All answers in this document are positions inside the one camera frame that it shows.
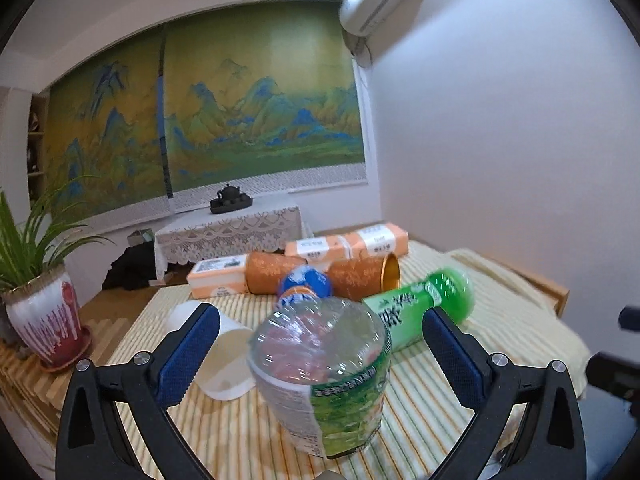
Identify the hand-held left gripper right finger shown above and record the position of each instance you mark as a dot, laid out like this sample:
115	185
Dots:
452	355

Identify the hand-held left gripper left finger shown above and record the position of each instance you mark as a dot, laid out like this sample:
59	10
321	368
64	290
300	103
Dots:
186	355

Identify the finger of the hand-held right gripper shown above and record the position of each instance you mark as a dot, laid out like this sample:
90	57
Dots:
631	317
615	375

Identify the white cup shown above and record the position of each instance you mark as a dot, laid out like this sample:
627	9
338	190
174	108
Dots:
227	360

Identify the green plastic bottle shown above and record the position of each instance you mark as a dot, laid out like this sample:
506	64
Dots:
435	292

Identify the orange and white box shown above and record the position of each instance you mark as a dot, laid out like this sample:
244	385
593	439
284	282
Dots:
315	247
380	240
217	277

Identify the yellow striped cloth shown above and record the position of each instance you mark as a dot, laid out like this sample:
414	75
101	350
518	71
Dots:
240	425

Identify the wooden table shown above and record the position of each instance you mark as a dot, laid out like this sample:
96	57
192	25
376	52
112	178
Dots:
547	287

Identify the dark cloth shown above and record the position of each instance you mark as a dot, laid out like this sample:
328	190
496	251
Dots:
130	270

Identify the small green box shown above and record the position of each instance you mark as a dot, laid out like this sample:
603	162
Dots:
141	236

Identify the white lace tablecloth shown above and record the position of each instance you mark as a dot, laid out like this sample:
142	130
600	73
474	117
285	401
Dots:
225	232

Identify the orange cylindrical tin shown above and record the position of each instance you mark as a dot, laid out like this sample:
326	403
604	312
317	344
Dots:
350	272

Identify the clear bottle with green label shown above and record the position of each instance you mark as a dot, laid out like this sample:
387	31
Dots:
320	355

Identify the blue and orange bottle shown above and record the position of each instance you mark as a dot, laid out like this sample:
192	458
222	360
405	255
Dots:
306	280

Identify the white and red plant pot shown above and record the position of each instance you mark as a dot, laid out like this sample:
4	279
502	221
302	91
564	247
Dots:
45	320

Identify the dark tea tray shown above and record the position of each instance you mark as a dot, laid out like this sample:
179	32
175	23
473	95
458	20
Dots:
231	206

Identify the wooden slatted bench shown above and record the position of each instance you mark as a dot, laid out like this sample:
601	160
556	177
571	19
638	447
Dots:
30	385

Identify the dark teapot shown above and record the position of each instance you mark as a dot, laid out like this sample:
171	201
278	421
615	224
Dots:
230	192

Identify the green leafy plant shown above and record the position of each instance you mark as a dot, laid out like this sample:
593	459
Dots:
25	245

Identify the narrow landscape painting blind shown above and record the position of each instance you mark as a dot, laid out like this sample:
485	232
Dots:
105	135

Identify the wide landscape painting blind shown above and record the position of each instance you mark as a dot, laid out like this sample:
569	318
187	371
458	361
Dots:
260	100

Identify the wooden wall shelf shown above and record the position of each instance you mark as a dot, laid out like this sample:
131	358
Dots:
37	145

